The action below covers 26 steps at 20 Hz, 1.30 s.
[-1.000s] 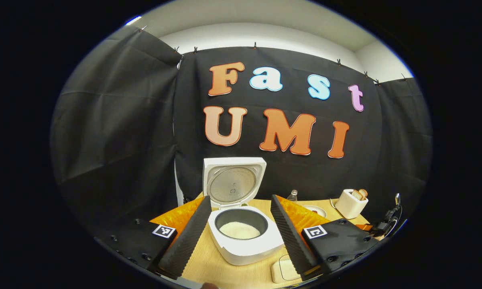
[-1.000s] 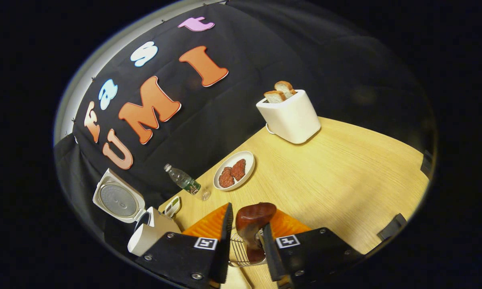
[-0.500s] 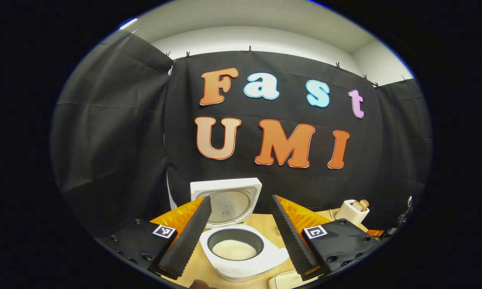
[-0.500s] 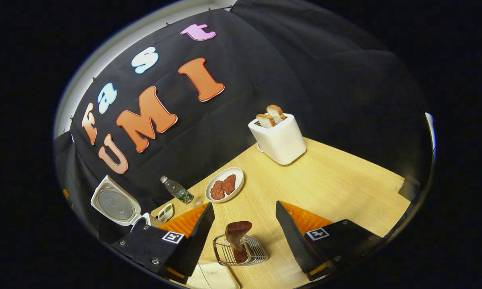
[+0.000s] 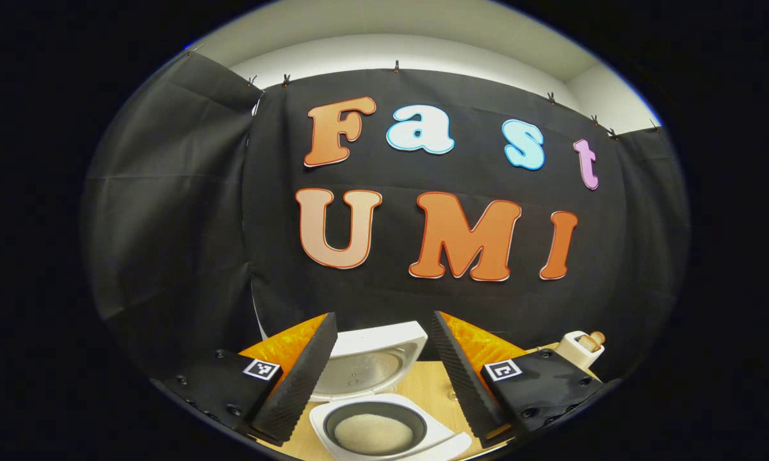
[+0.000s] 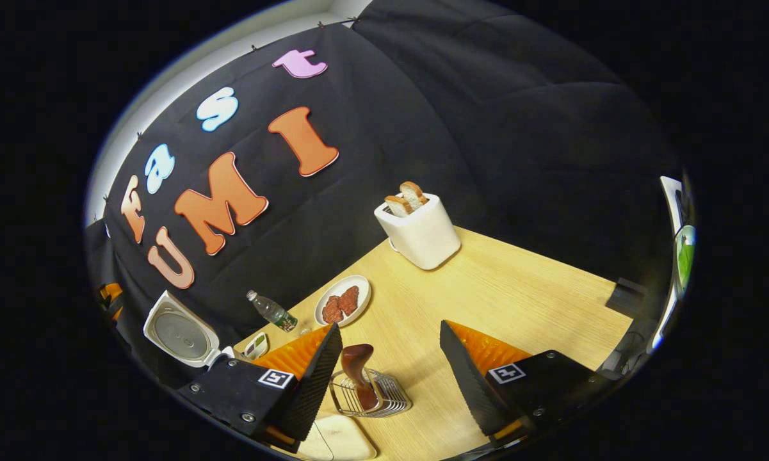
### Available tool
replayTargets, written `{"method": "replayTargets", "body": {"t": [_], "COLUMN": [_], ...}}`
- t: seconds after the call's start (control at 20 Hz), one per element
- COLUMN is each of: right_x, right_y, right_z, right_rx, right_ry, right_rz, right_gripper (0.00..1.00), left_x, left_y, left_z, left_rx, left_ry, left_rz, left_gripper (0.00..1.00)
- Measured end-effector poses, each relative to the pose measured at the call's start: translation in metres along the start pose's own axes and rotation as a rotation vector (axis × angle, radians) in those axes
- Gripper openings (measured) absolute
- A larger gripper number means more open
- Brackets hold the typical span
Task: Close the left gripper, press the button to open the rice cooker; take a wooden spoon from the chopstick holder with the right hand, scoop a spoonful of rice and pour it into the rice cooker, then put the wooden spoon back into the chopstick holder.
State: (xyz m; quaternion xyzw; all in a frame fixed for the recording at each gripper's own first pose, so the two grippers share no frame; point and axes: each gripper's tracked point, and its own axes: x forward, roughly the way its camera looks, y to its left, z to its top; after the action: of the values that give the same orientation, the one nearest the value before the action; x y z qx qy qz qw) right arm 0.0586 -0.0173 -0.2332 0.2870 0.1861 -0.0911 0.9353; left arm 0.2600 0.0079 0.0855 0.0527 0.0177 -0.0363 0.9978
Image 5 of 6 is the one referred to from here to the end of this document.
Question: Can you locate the white rice cooker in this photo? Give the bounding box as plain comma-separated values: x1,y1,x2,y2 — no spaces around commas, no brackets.
307,320,473,461

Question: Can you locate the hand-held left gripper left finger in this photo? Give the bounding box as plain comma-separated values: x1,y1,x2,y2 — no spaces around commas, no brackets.
149,312,338,447

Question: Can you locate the white toaster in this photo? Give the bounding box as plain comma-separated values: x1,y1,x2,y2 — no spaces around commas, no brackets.
555,330,606,370

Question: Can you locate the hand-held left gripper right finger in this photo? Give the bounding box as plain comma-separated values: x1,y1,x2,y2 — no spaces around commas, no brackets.
430,311,619,449

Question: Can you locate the white rice heap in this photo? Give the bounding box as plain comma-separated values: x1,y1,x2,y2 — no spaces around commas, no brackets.
334,414,414,453

